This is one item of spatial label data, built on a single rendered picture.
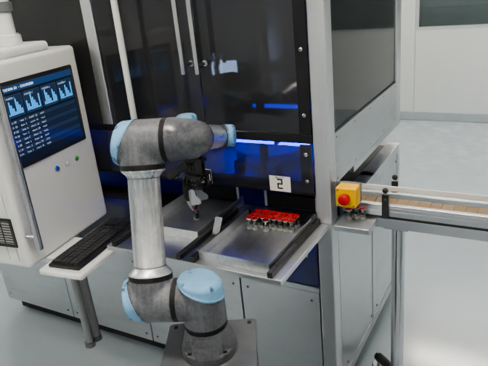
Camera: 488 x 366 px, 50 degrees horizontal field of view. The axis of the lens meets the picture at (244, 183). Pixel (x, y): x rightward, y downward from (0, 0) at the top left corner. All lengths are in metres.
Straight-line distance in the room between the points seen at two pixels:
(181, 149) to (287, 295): 1.01
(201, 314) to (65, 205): 1.01
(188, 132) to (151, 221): 0.25
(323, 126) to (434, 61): 4.66
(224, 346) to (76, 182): 1.09
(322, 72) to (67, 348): 2.03
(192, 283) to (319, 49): 0.85
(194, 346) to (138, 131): 0.58
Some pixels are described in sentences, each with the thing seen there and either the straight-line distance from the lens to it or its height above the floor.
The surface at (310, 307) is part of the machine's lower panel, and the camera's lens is 2.15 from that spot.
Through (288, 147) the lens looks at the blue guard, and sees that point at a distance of 1.88.
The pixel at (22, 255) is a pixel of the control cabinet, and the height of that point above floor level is 0.86.
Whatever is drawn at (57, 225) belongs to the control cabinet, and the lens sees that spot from 2.21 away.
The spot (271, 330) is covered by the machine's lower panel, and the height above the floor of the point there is 0.34.
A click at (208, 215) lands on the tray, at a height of 0.88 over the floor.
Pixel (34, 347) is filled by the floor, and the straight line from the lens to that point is 3.17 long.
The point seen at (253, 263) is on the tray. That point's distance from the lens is 1.66.
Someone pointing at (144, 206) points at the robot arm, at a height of 1.21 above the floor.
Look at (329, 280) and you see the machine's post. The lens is 2.05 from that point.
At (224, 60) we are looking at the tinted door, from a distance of 1.92.
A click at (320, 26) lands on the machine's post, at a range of 1.74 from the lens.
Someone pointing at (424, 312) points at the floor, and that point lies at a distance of 3.03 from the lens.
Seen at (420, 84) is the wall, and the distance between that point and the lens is 6.47.
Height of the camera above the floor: 1.73
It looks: 21 degrees down
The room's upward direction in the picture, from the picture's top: 6 degrees counter-clockwise
